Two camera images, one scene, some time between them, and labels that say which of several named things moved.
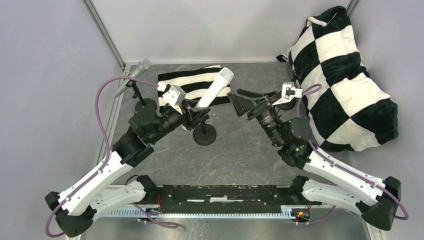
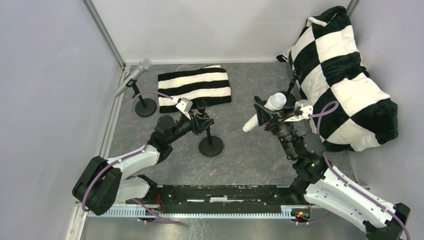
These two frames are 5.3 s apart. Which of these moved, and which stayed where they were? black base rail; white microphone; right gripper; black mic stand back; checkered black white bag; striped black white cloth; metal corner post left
Moved: white microphone; black mic stand back; right gripper
Stayed: striped black white cloth; checkered black white bag; black base rail; metal corner post left
